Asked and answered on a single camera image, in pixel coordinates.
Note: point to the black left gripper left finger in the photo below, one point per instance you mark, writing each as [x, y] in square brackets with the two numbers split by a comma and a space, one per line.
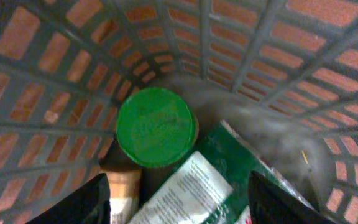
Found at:
[88, 204]

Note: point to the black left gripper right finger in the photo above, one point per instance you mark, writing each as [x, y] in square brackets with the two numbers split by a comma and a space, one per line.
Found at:
[269, 204]

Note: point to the white tube carton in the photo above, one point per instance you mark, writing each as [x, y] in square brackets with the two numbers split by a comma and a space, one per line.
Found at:
[124, 186]

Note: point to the green white wipes pack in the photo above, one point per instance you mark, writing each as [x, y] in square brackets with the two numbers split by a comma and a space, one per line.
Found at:
[211, 185]

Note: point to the green lid spice jar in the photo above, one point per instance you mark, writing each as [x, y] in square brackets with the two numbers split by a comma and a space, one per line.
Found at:
[155, 127]

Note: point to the grey plastic mesh basket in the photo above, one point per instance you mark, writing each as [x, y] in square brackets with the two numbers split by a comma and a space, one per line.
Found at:
[283, 74]

